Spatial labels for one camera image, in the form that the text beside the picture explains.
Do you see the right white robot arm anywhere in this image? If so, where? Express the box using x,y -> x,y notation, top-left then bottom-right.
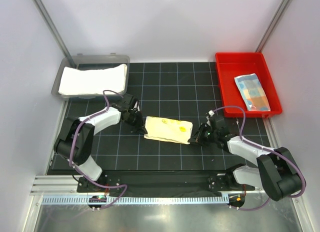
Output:
188,114 -> 307,201

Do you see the blue patterned towel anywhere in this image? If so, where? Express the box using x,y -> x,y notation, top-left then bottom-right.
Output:
234,73 -> 271,111

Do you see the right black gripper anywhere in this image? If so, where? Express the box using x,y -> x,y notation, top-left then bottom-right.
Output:
188,123 -> 218,147

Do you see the white pink towel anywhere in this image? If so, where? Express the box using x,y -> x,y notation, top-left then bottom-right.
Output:
58,64 -> 128,97

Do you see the clear plastic bin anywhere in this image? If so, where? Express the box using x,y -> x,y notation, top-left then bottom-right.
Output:
51,54 -> 130,100

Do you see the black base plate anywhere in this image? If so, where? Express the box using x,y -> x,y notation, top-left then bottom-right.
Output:
76,170 -> 255,198

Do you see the aluminium front rail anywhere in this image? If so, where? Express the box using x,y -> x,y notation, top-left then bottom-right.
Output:
29,174 -> 305,196

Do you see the right aluminium frame post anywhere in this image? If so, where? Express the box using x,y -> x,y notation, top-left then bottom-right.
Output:
255,0 -> 292,53

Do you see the red plastic bin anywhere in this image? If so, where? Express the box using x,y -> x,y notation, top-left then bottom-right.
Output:
215,52 -> 283,118

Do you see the aluminium frame post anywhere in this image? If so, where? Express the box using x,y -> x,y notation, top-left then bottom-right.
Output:
33,0 -> 77,68
255,0 -> 292,53

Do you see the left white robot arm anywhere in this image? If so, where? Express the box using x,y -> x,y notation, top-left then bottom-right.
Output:
53,94 -> 147,192

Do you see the left aluminium frame post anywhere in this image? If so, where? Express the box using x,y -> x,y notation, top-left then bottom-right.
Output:
33,0 -> 77,68

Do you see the yellow patterned towel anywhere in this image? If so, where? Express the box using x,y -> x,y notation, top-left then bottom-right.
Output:
144,116 -> 193,145

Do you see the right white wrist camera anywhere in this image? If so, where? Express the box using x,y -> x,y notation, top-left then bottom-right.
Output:
206,110 -> 215,117

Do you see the slotted cable duct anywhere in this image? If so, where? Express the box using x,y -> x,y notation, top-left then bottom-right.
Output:
42,194 -> 229,205

